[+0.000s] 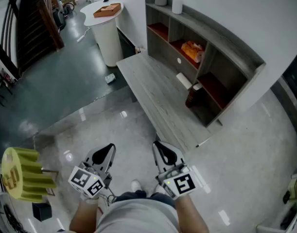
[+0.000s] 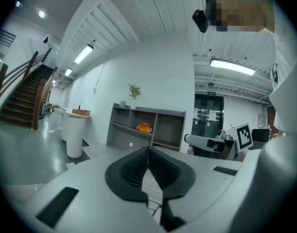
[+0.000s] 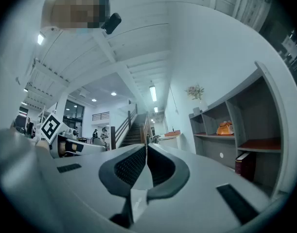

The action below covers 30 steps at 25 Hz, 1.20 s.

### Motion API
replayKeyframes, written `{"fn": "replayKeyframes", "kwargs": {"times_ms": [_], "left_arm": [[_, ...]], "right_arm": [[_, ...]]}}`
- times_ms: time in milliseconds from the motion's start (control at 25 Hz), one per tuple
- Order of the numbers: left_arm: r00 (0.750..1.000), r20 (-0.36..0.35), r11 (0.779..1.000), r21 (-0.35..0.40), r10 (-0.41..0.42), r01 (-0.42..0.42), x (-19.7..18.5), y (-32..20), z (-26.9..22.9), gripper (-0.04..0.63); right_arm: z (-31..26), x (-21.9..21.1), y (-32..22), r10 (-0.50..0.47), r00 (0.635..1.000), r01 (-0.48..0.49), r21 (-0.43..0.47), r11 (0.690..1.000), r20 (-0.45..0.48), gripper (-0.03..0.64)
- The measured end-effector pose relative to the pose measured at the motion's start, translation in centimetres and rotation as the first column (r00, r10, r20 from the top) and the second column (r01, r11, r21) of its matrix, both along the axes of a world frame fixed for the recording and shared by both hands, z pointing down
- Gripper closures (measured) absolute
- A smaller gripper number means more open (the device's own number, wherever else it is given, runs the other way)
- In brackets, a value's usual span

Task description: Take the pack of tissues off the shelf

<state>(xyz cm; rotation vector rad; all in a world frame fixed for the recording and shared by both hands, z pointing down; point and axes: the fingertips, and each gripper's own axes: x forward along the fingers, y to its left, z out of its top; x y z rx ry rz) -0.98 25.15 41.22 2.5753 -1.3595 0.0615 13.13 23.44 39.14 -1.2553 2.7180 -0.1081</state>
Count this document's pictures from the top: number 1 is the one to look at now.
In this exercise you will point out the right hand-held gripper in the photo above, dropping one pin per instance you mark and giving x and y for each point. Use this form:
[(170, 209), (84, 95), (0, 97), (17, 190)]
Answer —
[(183, 183)]

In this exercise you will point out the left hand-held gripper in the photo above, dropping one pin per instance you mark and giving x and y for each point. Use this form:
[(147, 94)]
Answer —
[(86, 182)]

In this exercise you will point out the grey wooden shelf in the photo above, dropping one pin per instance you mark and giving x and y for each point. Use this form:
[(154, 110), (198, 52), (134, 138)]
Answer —
[(226, 47)]

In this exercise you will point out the person's right forearm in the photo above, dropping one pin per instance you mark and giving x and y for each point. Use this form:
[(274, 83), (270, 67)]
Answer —
[(189, 215)]

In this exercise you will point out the person's left forearm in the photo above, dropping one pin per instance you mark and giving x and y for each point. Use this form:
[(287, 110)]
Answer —
[(82, 217)]

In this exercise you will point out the person's white right shoe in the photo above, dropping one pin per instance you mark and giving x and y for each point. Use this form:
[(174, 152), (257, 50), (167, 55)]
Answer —
[(160, 189)]

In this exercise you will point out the person's white shoe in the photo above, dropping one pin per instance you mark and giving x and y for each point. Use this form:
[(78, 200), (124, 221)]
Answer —
[(135, 185), (160, 189)]

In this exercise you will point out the white stick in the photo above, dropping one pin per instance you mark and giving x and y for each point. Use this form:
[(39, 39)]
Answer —
[(203, 142)]

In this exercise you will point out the person's dark jeans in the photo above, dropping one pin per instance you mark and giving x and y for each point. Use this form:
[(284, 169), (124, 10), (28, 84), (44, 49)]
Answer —
[(153, 197)]

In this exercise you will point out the person's white left shoe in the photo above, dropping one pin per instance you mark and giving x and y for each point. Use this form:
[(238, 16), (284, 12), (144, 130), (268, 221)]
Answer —
[(135, 185)]

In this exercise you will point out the grey wooden desk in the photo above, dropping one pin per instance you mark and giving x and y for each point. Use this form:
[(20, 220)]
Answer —
[(158, 93)]

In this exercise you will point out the brown holder with white roll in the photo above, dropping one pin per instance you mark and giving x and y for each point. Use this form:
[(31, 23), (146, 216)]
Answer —
[(193, 96)]

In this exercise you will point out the person's light grey shirt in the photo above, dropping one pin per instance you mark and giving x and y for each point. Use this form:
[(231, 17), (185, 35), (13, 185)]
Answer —
[(136, 217)]

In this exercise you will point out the small pale packet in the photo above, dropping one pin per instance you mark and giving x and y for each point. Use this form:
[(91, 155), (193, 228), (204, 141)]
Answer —
[(110, 78)]

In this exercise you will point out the yellow-green round stool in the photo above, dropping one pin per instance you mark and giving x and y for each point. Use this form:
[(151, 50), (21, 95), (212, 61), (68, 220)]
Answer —
[(24, 177)]

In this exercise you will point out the white paper roll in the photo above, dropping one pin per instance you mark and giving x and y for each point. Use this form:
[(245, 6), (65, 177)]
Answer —
[(183, 80)]

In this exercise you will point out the black box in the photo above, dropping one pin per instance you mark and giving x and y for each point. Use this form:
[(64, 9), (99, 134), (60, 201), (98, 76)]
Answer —
[(42, 211)]

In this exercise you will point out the wooden blocks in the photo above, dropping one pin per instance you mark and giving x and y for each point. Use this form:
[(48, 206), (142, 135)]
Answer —
[(12, 177)]

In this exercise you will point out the white round counter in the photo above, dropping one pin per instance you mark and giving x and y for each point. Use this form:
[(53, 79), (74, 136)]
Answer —
[(105, 35)]

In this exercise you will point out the white power strip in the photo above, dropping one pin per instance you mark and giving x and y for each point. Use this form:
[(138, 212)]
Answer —
[(81, 36)]

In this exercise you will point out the wooden tray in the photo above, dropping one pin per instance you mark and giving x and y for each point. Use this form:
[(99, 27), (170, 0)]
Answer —
[(107, 10)]

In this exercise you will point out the dark wooden staircase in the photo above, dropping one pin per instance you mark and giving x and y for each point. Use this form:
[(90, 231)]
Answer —
[(31, 25)]

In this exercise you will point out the white vase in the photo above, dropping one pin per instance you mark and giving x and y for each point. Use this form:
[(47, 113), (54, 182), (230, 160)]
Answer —
[(177, 4)]

